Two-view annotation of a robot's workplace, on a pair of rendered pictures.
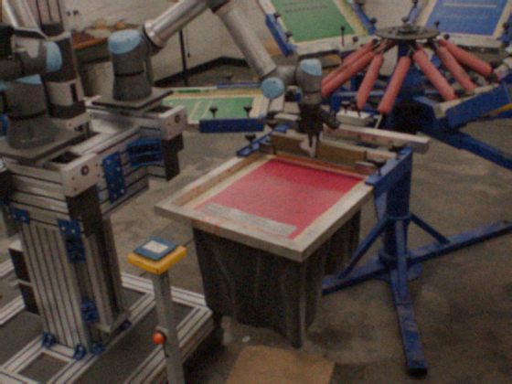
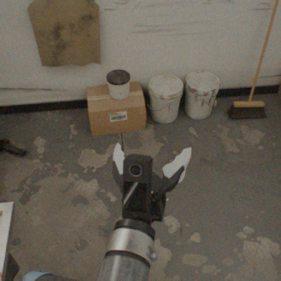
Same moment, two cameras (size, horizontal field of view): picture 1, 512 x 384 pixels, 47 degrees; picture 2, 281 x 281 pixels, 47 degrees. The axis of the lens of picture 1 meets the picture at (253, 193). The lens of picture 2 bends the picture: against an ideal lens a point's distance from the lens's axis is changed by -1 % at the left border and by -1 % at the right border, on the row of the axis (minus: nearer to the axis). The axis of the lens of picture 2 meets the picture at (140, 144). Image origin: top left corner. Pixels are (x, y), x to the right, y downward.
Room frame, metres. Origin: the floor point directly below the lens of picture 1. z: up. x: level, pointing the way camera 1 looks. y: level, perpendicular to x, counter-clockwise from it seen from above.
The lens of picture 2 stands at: (1.54, 0.78, 2.17)
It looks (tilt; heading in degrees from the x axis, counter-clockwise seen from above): 48 degrees down; 226
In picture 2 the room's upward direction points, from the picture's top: straight up
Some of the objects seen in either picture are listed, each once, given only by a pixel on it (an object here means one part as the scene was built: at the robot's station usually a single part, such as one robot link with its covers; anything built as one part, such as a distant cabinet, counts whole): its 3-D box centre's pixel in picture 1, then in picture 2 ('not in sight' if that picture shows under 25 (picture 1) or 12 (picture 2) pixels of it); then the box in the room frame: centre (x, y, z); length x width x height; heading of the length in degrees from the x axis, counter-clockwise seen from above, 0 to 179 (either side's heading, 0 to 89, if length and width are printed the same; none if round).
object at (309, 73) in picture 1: (310, 76); not in sight; (2.09, -0.23, 1.31); 0.09 x 0.08 x 0.11; 71
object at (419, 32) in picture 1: (400, 156); not in sight; (2.75, -0.76, 0.67); 0.39 x 0.39 x 1.35
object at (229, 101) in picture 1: (219, 90); not in sight; (2.86, 0.14, 1.05); 1.08 x 0.61 x 0.23; 83
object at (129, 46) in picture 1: (126, 50); not in sight; (2.19, 0.43, 1.42); 0.13 x 0.12 x 0.14; 161
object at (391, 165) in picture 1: (388, 173); not in sight; (1.93, -0.49, 0.98); 0.30 x 0.05 x 0.07; 143
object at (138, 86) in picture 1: (130, 81); not in sight; (2.18, 0.44, 1.31); 0.15 x 0.15 x 0.10
